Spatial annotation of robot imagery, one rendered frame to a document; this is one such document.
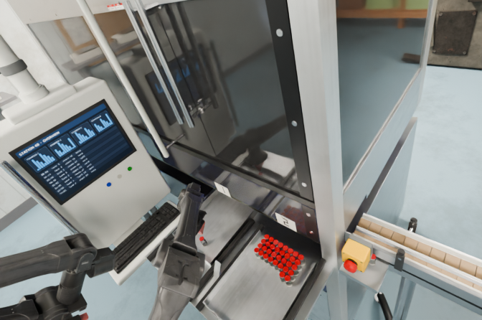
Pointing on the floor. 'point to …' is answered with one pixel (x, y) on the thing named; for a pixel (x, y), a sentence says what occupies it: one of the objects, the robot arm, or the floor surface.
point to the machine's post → (320, 105)
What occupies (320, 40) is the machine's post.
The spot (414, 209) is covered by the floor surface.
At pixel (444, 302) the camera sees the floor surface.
